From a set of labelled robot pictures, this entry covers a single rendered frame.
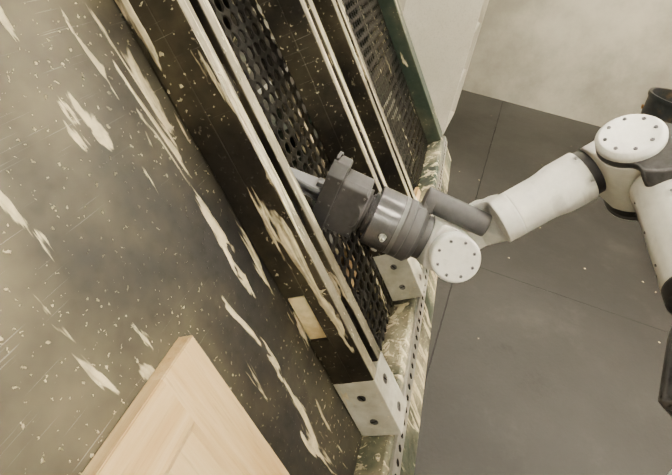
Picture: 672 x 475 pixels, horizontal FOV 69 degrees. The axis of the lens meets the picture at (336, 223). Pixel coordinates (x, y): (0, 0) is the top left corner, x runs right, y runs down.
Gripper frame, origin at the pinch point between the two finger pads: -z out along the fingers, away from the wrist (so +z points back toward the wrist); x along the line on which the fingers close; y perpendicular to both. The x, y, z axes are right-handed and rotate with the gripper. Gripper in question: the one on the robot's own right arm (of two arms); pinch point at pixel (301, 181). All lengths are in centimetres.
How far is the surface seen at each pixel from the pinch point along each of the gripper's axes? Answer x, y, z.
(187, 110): 8.9, 10.3, -14.0
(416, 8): -35, -357, -7
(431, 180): -31, -82, 29
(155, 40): 15.1, 10.3, -19.0
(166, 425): -6.0, 36.5, 0.8
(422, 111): -24, -115, 18
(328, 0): 14.6, -41.0, -12.6
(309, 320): -14.5, 10.0, 9.2
